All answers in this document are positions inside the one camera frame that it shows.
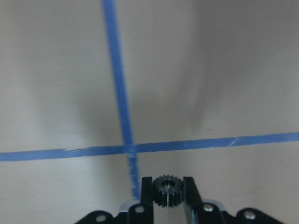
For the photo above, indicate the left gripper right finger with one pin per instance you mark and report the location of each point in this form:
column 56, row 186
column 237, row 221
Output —
column 192, row 200

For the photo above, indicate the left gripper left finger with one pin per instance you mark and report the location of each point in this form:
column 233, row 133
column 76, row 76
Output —
column 146, row 201

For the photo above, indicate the small black bearing gear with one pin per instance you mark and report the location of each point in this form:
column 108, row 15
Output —
column 168, row 191

